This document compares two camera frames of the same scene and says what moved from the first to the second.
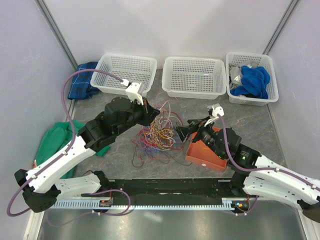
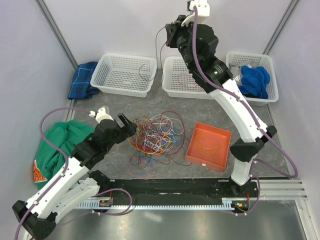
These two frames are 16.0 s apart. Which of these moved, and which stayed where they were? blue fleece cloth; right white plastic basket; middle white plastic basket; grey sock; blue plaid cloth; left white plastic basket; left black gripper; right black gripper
Moved: right black gripper; left black gripper
Stayed: middle white plastic basket; left white plastic basket; grey sock; blue fleece cloth; blue plaid cloth; right white plastic basket
